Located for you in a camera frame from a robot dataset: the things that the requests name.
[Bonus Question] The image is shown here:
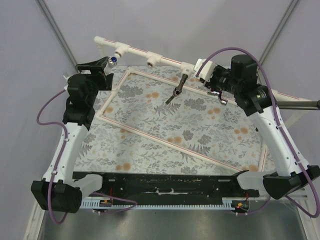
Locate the white pipe frame red stripe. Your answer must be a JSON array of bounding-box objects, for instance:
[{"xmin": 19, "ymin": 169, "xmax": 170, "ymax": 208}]
[{"xmin": 94, "ymin": 36, "xmax": 308, "ymax": 172}]

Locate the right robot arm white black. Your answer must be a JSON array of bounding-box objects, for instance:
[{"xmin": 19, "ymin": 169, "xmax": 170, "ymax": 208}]
[{"xmin": 196, "ymin": 54, "xmax": 320, "ymax": 200}]

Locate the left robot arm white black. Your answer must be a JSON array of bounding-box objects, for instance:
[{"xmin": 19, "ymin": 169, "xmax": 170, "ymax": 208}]
[{"xmin": 31, "ymin": 56, "xmax": 117, "ymax": 214}]

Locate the chrome faucet on mat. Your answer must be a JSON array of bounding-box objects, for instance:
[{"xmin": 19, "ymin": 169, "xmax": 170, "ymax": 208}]
[{"xmin": 207, "ymin": 90, "xmax": 228, "ymax": 106}]

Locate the dark grey lever faucet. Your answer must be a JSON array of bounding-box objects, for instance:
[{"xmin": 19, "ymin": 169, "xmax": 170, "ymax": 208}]
[{"xmin": 165, "ymin": 74, "xmax": 188, "ymax": 105}]

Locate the floral patterned table mat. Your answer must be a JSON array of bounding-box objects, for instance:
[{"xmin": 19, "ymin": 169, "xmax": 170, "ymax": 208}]
[{"xmin": 75, "ymin": 66, "xmax": 275, "ymax": 175}]

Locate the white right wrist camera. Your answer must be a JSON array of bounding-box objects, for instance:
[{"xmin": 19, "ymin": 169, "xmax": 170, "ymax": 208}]
[{"xmin": 193, "ymin": 58, "xmax": 218, "ymax": 82}]

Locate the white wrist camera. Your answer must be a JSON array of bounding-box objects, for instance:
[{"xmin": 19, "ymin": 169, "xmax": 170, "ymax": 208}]
[
  {"xmin": 63, "ymin": 72, "xmax": 70, "ymax": 83},
  {"xmin": 193, "ymin": 58, "xmax": 218, "ymax": 82}
]

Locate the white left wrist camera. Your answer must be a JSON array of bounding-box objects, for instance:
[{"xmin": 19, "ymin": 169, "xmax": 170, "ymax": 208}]
[{"xmin": 63, "ymin": 72, "xmax": 70, "ymax": 83}]

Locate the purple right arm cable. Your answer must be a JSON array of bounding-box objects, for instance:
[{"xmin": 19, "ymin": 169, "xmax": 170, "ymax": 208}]
[{"xmin": 196, "ymin": 46, "xmax": 320, "ymax": 219}]

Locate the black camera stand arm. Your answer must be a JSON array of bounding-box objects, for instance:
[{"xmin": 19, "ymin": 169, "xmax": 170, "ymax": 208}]
[{"xmin": 277, "ymin": 100, "xmax": 320, "ymax": 111}]

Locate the white slotted cable duct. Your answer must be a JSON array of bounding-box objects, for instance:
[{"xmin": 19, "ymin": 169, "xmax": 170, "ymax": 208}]
[{"xmin": 80, "ymin": 197, "xmax": 235, "ymax": 210}]

